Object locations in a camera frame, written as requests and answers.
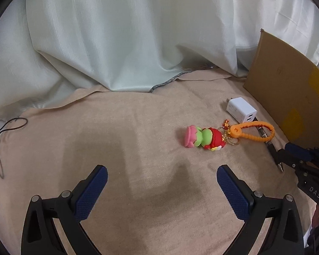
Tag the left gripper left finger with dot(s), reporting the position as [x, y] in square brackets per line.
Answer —
[40, 235]

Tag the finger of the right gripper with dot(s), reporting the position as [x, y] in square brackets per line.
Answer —
[298, 152]
[289, 160]

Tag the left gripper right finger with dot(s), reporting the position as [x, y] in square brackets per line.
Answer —
[284, 236]

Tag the black pen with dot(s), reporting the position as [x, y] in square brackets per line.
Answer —
[271, 149]

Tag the white usb charger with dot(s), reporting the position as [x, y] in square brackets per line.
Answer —
[241, 110]

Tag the cardboard box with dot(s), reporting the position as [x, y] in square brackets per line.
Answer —
[286, 84]

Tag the beige table cloth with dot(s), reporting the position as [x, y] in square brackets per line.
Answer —
[161, 197]

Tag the pale green curtain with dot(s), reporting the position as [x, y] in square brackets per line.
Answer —
[50, 48]

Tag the pink green red doll keychain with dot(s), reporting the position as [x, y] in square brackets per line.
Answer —
[207, 138]

